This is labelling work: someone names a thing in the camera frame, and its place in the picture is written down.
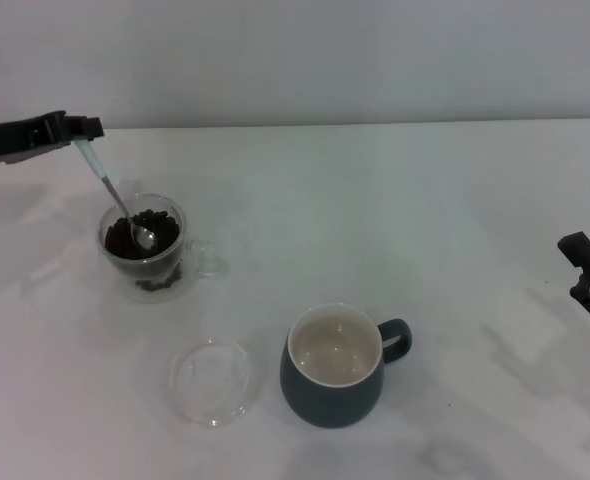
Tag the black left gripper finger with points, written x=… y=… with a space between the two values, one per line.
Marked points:
x=20 y=132
x=35 y=154

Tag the pile of coffee beans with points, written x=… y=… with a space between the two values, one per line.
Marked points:
x=165 y=227

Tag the clear double-walled glass cup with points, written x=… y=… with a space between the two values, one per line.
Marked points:
x=195 y=257

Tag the clear round glass lid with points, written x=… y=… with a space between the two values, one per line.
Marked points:
x=215 y=380

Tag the dark blue ceramic mug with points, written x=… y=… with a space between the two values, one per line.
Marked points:
x=325 y=400

